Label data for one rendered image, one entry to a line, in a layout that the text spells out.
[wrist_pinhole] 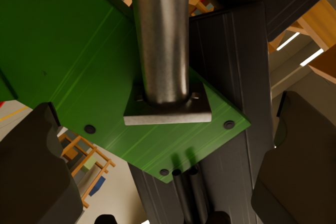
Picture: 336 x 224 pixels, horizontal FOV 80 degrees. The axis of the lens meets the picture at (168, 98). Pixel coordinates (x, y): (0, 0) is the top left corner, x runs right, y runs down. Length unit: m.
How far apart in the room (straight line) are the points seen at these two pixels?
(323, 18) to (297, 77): 6.73
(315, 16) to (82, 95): 0.91
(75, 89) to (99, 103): 0.02
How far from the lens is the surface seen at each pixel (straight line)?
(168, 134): 0.19
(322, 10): 0.99
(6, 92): 0.20
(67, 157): 6.37
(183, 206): 0.24
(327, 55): 0.76
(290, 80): 7.67
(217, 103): 0.17
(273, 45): 4.08
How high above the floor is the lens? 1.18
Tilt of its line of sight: 7 degrees up
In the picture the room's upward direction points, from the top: 133 degrees clockwise
